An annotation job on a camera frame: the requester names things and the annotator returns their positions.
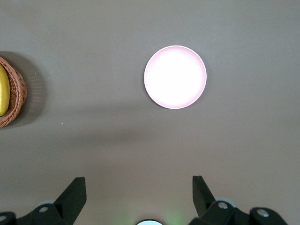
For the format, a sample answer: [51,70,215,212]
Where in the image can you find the yellow banana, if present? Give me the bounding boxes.
[0,63,10,117]

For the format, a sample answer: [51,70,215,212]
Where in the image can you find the brown wicker basket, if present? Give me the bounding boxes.
[0,55,28,128]

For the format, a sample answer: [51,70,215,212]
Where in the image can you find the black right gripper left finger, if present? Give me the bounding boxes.
[0,177,87,225]

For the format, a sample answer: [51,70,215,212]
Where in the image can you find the pink round plate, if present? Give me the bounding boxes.
[143,45,207,110]

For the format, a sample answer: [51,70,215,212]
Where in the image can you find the brown table mat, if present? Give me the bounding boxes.
[0,0,300,225]

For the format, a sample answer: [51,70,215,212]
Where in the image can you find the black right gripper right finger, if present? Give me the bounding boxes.
[188,175,288,225]

